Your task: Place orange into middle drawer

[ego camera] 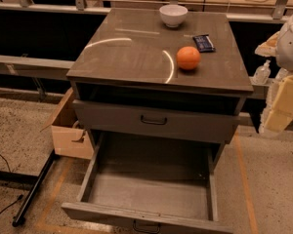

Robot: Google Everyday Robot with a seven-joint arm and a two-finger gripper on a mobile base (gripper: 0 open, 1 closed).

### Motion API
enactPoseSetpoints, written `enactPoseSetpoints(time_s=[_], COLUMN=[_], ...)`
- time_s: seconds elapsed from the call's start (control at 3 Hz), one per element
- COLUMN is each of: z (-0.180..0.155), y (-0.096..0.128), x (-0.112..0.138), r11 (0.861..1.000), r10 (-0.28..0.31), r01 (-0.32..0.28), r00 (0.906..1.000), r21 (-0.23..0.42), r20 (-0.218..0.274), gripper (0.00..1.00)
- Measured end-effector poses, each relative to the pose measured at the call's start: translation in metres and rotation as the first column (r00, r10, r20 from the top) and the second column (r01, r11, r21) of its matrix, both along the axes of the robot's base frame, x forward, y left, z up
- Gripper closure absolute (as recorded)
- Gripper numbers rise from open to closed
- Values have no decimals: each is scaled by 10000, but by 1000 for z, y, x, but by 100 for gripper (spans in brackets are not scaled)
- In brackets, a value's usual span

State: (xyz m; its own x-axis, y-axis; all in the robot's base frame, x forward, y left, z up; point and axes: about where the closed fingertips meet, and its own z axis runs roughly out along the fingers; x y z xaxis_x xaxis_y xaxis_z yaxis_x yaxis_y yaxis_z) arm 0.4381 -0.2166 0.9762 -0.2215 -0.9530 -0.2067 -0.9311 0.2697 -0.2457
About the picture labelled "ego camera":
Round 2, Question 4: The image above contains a grey open lower drawer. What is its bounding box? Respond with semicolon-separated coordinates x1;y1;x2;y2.
62;133;233;234

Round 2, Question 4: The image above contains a grey metal rail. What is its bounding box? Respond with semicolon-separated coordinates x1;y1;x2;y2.
0;55;73;80

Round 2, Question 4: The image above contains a clear sanitizer bottle left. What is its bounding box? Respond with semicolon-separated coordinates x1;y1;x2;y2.
252;59;271;85

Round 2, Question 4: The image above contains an orange fruit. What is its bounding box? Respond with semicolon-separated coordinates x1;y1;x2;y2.
176;47;201;70

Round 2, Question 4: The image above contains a grey upper drawer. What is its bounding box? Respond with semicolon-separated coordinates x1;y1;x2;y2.
73;99;239;143

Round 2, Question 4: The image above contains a black floor cable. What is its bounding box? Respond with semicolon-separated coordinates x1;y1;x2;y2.
0;194;24;227

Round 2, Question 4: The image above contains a black metal floor bar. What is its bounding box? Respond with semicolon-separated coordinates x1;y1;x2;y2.
12;150;56;227

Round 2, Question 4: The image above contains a white ceramic bowl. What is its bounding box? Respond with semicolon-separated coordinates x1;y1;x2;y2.
159;4;188;27

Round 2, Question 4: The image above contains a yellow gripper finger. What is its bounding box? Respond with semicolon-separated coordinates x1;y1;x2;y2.
255;32;279;58
259;74;293;134

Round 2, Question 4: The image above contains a cardboard box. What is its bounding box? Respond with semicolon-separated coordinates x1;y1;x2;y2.
43;88;94;160

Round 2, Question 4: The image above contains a dark blue snack packet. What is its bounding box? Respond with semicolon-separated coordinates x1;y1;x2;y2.
192;34;216;53

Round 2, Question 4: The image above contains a grey wooden drawer cabinet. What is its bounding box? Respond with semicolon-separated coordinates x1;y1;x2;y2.
65;7;255;154

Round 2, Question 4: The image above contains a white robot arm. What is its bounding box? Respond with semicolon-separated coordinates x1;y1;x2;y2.
255;15;293;136

